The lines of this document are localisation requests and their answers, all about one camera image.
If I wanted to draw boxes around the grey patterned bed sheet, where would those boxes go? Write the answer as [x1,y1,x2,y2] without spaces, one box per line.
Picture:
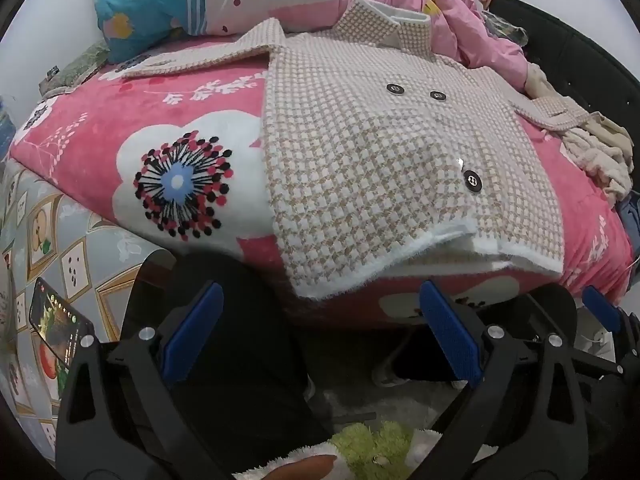
[0,160,176,436]

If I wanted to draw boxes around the beige terry garment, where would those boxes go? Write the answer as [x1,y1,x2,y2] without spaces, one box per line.
[557,112,636,206]

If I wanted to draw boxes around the pink printed quilt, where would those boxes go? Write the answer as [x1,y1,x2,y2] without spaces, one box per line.
[320,0,531,96]

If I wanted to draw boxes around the dark blue cloth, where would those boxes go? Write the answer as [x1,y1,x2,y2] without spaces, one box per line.
[617,195,640,261]

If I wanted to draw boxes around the dark green patterned cloth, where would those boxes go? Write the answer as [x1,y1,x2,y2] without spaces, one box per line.
[40,42,111,96]

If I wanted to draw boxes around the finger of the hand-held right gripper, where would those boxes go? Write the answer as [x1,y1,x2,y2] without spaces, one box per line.
[581,285,640,381]

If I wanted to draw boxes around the pink floral blanket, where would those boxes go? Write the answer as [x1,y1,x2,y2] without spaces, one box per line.
[10,57,633,331]

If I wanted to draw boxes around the black smartphone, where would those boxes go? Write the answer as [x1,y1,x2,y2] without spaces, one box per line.
[29,277,96,376]

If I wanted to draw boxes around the fuzzy green white pajama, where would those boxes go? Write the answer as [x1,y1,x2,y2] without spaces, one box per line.
[235,420,451,480]

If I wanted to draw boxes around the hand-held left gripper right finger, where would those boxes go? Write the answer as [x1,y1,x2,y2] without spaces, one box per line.
[419,280,591,480]

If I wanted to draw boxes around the person's black pants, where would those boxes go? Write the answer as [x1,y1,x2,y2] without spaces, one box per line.
[122,252,583,466]

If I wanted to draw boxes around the blue pink printed pillow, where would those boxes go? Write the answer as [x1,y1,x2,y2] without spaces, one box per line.
[95,0,351,63]

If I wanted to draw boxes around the blue water bottle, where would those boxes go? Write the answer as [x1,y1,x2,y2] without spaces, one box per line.
[0,97,15,148]

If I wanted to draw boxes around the green leafy patterned cloth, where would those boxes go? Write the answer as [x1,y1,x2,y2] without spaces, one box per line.
[487,10,531,48]

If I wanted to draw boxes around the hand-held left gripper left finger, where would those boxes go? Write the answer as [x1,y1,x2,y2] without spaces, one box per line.
[55,280,236,480]

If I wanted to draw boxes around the cream fleece garment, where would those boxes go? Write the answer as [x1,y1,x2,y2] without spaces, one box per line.
[522,62,560,102]

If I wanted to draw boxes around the black headboard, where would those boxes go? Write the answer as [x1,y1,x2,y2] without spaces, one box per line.
[487,0,640,126]

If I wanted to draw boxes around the beige white checked coat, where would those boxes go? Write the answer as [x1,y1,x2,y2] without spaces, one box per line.
[122,0,596,301]

